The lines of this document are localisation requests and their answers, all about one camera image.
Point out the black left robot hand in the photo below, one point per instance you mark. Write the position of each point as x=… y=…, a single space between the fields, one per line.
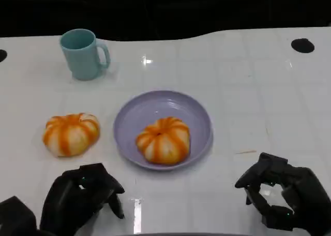
x=64 y=194

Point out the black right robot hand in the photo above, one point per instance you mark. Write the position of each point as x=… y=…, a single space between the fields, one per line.
x=305 y=192

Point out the orange white toy bread roll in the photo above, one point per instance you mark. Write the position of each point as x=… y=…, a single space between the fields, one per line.
x=163 y=140
x=69 y=135

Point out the thin beige sliver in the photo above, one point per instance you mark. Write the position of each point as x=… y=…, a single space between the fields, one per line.
x=245 y=152

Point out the lilac plate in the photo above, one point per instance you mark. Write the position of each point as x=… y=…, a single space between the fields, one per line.
x=134 y=117

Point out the pale green mug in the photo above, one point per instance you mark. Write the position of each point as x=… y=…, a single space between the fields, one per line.
x=80 y=57

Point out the black round table grommet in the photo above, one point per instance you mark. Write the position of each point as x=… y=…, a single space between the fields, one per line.
x=2 y=55
x=302 y=45

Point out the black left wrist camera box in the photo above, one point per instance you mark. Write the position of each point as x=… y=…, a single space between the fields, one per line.
x=15 y=218

